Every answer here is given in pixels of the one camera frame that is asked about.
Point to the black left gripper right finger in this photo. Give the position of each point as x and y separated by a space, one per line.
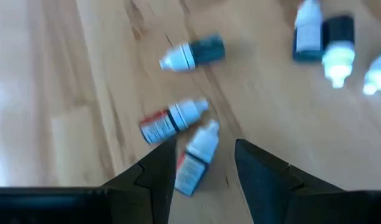
264 186

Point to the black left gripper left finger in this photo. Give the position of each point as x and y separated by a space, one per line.
146 193

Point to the small red-striped dropper bottle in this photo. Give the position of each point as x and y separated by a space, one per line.
193 168

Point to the small orange-label dropper bottle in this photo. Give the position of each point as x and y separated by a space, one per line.
165 124

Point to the small dark blue dropper bottle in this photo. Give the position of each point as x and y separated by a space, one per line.
205 49

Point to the small grey dropper bottle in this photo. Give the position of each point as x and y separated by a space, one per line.
379 74

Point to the small dark green dropper bottle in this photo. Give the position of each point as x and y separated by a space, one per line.
337 31

